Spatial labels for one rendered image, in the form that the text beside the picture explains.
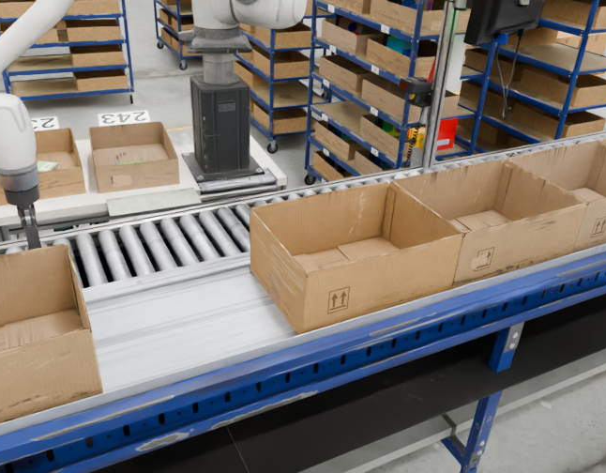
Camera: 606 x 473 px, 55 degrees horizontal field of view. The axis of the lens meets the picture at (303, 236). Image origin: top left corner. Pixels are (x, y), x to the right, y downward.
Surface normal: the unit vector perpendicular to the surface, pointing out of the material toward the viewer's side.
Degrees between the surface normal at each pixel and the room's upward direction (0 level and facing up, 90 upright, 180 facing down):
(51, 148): 88
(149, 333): 0
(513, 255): 91
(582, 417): 0
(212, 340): 0
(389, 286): 91
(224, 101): 90
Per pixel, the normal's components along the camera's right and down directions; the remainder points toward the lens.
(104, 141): 0.36, 0.48
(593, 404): 0.04, -0.85
